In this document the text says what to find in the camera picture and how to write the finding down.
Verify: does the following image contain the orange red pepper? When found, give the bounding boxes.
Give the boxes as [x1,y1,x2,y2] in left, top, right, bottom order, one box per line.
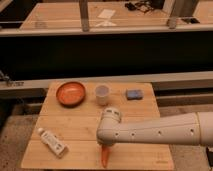
[101,145,110,168]

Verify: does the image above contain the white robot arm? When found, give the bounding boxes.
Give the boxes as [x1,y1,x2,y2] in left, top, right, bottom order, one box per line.
[96,107,213,147]

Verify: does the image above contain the translucent plastic cup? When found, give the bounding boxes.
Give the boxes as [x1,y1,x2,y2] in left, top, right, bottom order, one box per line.
[95,85,109,106]

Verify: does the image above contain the blue sponge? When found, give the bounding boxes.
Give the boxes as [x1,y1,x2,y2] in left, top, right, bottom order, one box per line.
[126,90,143,100]

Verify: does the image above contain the orange bowl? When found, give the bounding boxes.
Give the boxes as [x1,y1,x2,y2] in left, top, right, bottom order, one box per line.
[56,82,86,107]

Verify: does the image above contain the white paper sheet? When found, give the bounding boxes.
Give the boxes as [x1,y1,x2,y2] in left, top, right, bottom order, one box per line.
[98,9,115,19]

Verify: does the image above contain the white tube with label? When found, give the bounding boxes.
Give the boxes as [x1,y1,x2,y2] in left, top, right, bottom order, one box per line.
[37,128,67,158]

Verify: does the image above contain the metal clamp at left edge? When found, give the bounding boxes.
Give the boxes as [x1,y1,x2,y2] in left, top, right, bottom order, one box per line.
[0,70,13,86]

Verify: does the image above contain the black object at right edge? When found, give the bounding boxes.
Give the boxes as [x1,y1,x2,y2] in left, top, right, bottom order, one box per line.
[206,147,213,167]

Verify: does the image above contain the grey metal post left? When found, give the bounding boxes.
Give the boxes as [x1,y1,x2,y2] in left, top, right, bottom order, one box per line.
[79,0,90,32]

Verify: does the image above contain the grey metal post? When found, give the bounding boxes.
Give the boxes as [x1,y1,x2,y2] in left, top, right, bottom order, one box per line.
[79,0,90,32]
[167,0,185,29]

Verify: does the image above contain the black cables and devices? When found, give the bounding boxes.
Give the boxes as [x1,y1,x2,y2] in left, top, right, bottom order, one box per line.
[124,0,165,14]

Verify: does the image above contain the grey metal post right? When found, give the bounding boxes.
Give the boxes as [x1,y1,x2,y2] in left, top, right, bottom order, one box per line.
[167,0,185,29]

